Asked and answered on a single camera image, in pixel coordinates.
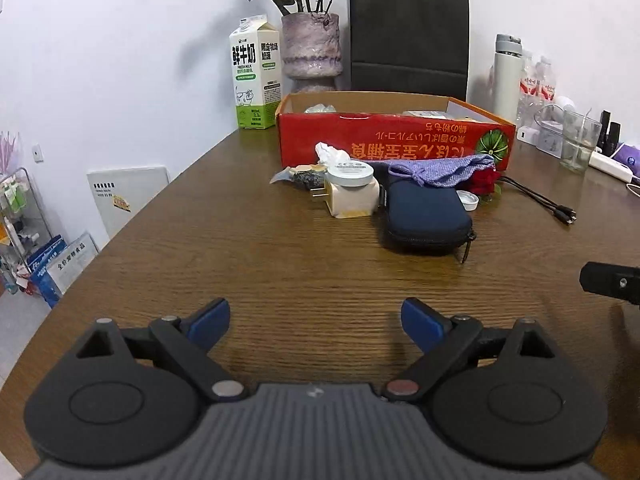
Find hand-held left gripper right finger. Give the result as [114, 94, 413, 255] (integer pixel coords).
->
[382, 296, 558, 403]

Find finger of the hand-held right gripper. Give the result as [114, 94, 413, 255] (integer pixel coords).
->
[580, 261, 640, 306]

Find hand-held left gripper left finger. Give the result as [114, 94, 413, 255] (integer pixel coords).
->
[75, 297, 247, 402]

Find navy zipper case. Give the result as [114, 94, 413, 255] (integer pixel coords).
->
[381, 176, 476, 264]

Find beige power adapter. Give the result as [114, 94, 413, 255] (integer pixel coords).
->
[311, 182, 381, 219]

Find purple drawstring pouch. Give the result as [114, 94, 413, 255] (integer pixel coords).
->
[372, 154, 497, 190]

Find red fabric rose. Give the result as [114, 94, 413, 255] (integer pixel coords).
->
[467, 170, 503, 203]

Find red cardboard box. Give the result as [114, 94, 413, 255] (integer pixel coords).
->
[276, 91, 517, 171]

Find wooden desktop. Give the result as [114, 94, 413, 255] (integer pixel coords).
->
[0, 91, 640, 480]

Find white power strip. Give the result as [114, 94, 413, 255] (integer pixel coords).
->
[589, 151, 635, 181]

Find clear glass cup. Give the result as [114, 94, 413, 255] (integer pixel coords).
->
[560, 110, 602, 172]

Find white panel board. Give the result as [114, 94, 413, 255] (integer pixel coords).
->
[86, 165, 171, 253]

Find clear plastic container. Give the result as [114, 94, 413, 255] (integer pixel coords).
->
[534, 105, 568, 153]

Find blue white boxes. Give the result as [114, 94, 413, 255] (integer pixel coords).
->
[27, 232, 98, 308]

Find crumpled white tissue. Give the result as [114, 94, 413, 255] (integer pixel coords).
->
[315, 142, 351, 166]

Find clear water bottle red label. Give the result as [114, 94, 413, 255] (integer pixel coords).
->
[537, 56, 557, 106]
[520, 50, 543, 126]

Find white thermos bottle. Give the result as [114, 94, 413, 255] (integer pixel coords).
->
[494, 34, 523, 126]

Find white green milk carton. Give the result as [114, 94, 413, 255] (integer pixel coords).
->
[229, 15, 282, 130]

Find pink dried grass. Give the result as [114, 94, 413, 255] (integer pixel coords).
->
[0, 130, 23, 171]

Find black paper bag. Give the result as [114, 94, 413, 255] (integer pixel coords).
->
[349, 0, 470, 102]

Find purple mottled vase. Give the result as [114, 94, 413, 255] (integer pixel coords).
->
[281, 11, 344, 93]

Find black multi-head charging cable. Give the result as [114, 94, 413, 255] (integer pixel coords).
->
[495, 175, 578, 225]

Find metal wire rack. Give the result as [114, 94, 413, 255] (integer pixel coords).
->
[0, 167, 53, 291]

